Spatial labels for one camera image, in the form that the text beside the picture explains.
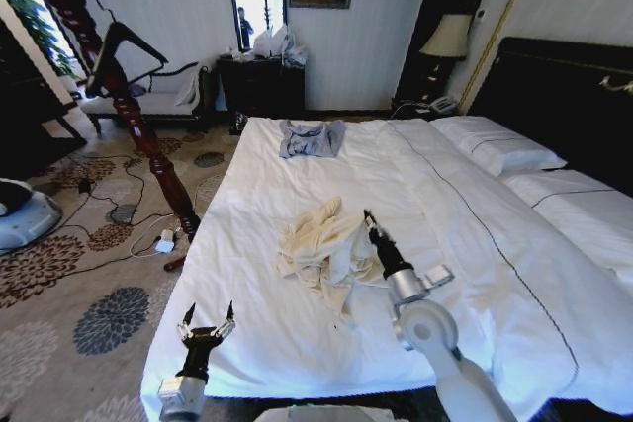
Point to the white pillow with dark stripe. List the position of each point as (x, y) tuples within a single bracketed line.
[(499, 145), (583, 214)]

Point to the red-brown wooden coat stand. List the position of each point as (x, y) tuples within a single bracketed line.
[(148, 145)]

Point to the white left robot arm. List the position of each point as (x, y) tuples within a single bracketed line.
[(180, 399)]

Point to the white plastic bags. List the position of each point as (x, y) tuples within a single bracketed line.
[(277, 44)]

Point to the white desk telephone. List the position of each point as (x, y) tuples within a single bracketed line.
[(442, 104)]

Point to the black clothes hanger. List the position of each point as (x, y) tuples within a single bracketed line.
[(105, 59)]

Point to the white power adapter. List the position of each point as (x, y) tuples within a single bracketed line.
[(165, 240)]

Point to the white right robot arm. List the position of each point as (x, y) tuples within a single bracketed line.
[(445, 343)]

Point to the green plant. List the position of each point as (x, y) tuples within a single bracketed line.
[(44, 31)]

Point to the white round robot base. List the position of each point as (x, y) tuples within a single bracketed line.
[(27, 219)]

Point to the dark-framed chaise lounge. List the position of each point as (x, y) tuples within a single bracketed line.
[(153, 101)]

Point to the white bed duvet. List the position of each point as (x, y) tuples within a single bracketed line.
[(297, 343)]

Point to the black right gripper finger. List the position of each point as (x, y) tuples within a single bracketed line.
[(382, 235), (371, 227)]

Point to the white robot front shell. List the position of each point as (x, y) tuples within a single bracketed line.
[(316, 414)]

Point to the dark nightstand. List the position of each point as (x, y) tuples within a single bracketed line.
[(415, 106)]

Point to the dark wooden cabinet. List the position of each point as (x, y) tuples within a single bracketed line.
[(29, 110)]

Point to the table lamp with cream shade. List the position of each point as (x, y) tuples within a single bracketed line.
[(447, 36)]

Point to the blue shirt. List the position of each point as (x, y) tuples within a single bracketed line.
[(309, 139)]

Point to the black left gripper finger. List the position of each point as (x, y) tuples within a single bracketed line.
[(186, 323), (226, 324)]

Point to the dark bed headboard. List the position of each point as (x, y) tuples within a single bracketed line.
[(554, 91)]

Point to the black power brick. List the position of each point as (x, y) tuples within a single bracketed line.
[(86, 186)]

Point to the dark wooden dresser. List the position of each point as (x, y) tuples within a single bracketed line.
[(262, 88)]

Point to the cream garment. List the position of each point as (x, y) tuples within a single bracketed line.
[(321, 249)]

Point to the person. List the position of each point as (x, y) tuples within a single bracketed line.
[(244, 29)]

